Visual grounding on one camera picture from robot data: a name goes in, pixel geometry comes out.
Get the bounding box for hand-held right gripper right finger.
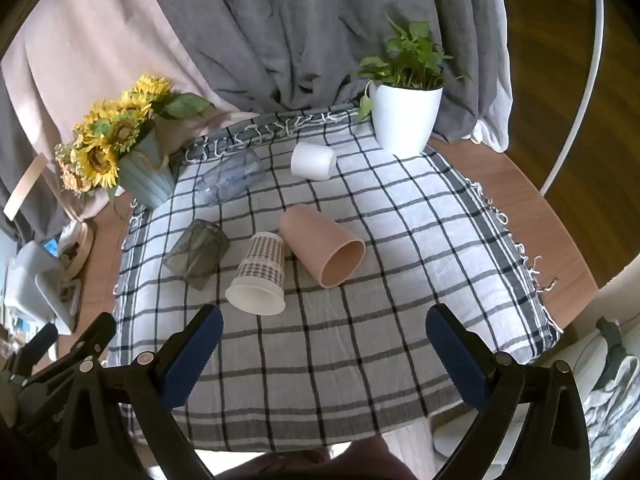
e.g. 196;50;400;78
425;303;592;480

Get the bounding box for white curtain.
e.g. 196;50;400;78
467;0;514;154

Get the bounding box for person's dark red pants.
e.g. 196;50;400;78
232;434;418;480

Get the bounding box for grey patterned cloth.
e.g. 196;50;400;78
582;317;640;463

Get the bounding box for checked-print paper cup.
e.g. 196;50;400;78
224;231;287;316

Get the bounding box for green plant in white pot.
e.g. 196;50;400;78
352;12;471;157

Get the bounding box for checked tablecloth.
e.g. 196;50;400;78
102;102;563;453

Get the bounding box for dark grey transparent cup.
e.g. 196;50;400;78
163;220;231;292

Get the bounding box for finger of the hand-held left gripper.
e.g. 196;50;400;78
25;312;118;391
17;323;59;376

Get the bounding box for clear plastic cup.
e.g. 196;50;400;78
192;147;267;207

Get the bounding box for pink cup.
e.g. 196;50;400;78
278;204;367;290

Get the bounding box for wooden strip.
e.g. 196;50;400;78
4;154;49;219

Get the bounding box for sunflowers in grey-blue pot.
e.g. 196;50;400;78
54;75;216;221

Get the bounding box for grey curtain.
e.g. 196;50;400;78
0;87;76;256
140;0;501;148

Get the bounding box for white plastic appliance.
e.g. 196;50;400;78
10;240;83;336

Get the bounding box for white cup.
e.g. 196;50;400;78
290;141;337;181

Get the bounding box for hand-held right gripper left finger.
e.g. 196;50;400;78
60;304;225;480

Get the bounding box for white curved tube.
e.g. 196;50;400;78
539;0;606;196

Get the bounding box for beige curtain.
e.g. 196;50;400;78
0;0;261;221

